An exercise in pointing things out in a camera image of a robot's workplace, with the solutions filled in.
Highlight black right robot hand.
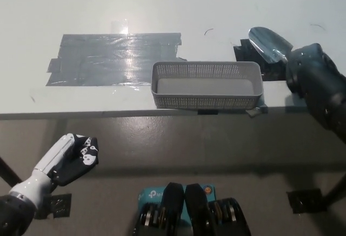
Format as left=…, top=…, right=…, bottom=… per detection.
left=285, top=43, right=339, bottom=99

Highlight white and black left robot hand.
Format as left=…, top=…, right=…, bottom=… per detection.
left=9, top=133, right=99, bottom=209

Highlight garden trowel black green handle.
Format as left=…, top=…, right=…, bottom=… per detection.
left=248, top=27, right=294, bottom=64

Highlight black tape patch on desk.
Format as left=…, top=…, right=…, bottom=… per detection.
left=234, top=38, right=289, bottom=82

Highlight black robot body teal top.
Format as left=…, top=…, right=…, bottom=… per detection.
left=132, top=182, right=252, bottom=236

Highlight black table leg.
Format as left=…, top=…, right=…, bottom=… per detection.
left=0, top=156, right=23, bottom=186
left=323, top=172, right=346, bottom=207

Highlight black floor tape patch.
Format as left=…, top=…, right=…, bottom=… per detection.
left=34, top=192, right=72, bottom=220
left=286, top=188, right=329, bottom=214

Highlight small gray tape piece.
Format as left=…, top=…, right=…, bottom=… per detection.
left=245, top=103, right=268, bottom=118

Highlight gray perforated plastic basket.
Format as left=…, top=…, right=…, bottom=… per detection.
left=151, top=61, right=264, bottom=110

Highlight large gray duct tape patch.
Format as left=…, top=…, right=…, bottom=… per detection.
left=45, top=32, right=189, bottom=87

